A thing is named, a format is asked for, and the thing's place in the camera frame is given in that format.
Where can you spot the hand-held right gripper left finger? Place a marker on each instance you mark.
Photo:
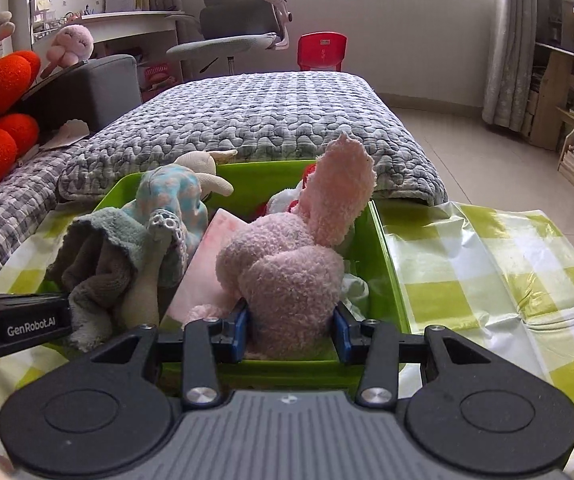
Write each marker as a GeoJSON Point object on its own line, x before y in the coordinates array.
{"type": "Point", "coordinates": [239, 332]}

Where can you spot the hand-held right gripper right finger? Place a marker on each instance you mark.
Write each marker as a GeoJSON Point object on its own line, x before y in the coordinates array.
{"type": "Point", "coordinates": [343, 335]}

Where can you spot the green plastic bin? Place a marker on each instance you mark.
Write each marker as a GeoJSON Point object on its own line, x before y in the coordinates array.
{"type": "Point", "coordinates": [387, 285]}

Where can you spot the pink and white sponge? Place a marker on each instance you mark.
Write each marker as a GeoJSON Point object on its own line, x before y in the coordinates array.
{"type": "Point", "coordinates": [207, 260]}

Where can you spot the grey towel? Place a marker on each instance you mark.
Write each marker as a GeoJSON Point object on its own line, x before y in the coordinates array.
{"type": "Point", "coordinates": [97, 265]}

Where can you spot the rabbit doll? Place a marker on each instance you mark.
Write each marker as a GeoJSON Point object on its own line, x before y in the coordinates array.
{"type": "Point", "coordinates": [177, 200]}

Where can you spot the red and white plush toy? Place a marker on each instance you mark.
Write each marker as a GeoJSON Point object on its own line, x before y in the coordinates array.
{"type": "Point", "coordinates": [292, 195]}

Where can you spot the yellow-green checked tablecloth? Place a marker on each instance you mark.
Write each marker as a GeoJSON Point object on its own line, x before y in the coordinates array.
{"type": "Point", "coordinates": [492, 270]}

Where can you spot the white paper sheet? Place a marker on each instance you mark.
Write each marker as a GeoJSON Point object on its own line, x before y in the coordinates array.
{"type": "Point", "coordinates": [67, 135]}

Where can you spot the grey knitted ottoman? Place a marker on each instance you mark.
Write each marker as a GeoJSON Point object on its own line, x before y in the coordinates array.
{"type": "Point", "coordinates": [267, 115]}

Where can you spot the dark grey sofa armrest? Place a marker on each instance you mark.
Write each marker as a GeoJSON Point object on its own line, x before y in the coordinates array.
{"type": "Point", "coordinates": [92, 90]}

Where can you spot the pink plastic basket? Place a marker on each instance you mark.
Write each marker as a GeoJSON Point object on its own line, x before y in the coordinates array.
{"type": "Point", "coordinates": [159, 76]}

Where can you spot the pink plush rabbit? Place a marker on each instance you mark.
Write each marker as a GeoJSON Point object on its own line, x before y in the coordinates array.
{"type": "Point", "coordinates": [69, 45]}

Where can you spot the red plastic chair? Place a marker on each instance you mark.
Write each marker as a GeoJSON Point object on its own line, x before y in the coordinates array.
{"type": "Point", "coordinates": [322, 52]}

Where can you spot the grey office chair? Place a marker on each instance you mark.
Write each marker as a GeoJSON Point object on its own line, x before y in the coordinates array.
{"type": "Point", "coordinates": [242, 15]}

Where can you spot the white desk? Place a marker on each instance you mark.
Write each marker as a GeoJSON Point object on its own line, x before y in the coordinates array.
{"type": "Point", "coordinates": [132, 25]}

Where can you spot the wooden shelf unit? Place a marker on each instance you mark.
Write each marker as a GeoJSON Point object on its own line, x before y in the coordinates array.
{"type": "Point", "coordinates": [567, 100]}

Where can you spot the grey curtain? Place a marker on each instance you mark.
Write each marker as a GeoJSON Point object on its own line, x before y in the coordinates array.
{"type": "Point", "coordinates": [512, 45]}

